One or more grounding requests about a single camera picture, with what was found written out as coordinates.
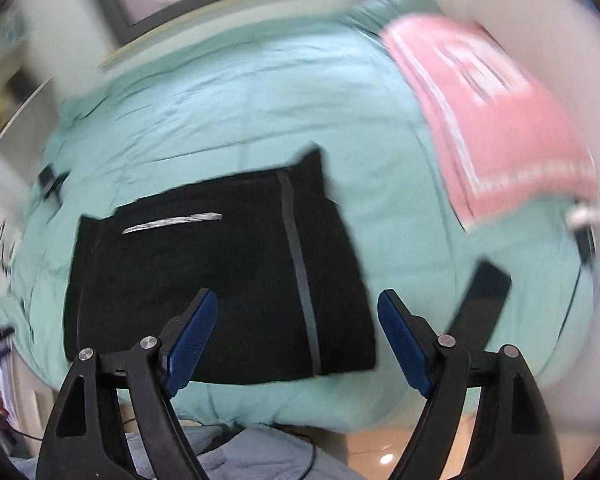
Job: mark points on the black device on bed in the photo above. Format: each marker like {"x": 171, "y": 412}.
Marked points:
{"x": 51, "y": 184}

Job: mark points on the mint green bed quilt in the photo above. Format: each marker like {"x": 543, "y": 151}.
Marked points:
{"x": 258, "y": 96}

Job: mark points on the pink folded blanket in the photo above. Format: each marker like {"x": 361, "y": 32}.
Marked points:
{"x": 501, "y": 137}

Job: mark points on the white bookshelf with books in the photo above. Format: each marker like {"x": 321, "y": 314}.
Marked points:
{"x": 28, "y": 110}

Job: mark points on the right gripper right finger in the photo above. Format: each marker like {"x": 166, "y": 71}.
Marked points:
{"x": 513, "y": 437}

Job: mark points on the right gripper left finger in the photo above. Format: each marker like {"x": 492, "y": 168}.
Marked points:
{"x": 85, "y": 438}

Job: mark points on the white charger with cable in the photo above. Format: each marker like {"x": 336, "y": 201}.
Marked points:
{"x": 582, "y": 239}

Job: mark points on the grey blue floor cloth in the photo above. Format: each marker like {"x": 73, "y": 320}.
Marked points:
{"x": 263, "y": 452}

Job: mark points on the black hooded jacket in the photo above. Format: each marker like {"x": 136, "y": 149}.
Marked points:
{"x": 271, "y": 246}

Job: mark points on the black phone on bed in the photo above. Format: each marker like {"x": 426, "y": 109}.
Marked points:
{"x": 477, "y": 315}

